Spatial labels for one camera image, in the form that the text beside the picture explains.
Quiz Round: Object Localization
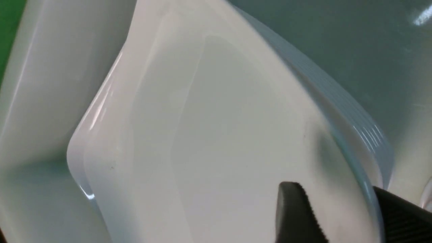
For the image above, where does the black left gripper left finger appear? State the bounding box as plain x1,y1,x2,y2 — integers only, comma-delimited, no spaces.
275,182,329,243

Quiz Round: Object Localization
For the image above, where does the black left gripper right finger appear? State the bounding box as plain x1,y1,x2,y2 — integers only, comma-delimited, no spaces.
374,187,432,243

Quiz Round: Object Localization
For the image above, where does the white square rice plate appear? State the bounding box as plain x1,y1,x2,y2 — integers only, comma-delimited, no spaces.
67,0,384,243

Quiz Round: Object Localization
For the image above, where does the stack of white square plates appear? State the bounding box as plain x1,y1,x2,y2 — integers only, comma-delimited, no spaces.
235,7,395,190

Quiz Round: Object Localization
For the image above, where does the large white plastic tub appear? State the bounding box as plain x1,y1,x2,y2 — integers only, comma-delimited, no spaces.
1,0,431,243

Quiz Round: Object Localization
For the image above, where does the green backdrop cloth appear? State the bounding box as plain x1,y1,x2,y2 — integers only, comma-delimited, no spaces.
0,0,26,82

